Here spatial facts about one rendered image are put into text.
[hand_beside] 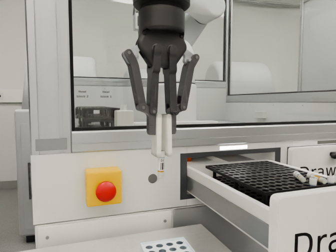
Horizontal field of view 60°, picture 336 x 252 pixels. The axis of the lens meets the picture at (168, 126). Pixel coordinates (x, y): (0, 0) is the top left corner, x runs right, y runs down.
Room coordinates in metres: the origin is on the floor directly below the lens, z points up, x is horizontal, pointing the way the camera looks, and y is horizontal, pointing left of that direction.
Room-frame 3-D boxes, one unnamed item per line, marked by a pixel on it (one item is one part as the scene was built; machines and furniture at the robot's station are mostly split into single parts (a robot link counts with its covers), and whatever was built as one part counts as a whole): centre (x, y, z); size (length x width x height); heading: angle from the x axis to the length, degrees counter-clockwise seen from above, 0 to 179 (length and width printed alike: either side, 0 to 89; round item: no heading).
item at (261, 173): (0.61, -0.21, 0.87); 0.22 x 0.18 x 0.06; 19
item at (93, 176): (0.60, 0.14, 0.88); 0.07 x 0.05 x 0.07; 109
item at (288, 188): (0.52, -0.24, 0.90); 0.18 x 0.02 x 0.01; 109
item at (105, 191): (0.57, 0.12, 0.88); 0.04 x 0.03 x 0.04; 109
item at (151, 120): (0.47, 0.04, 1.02); 0.03 x 0.01 x 0.05; 112
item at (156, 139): (0.48, 0.02, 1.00); 0.03 x 0.01 x 0.07; 22
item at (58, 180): (1.19, -0.05, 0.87); 1.02 x 0.95 x 0.14; 109
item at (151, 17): (0.48, 0.01, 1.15); 0.08 x 0.07 x 0.09; 112
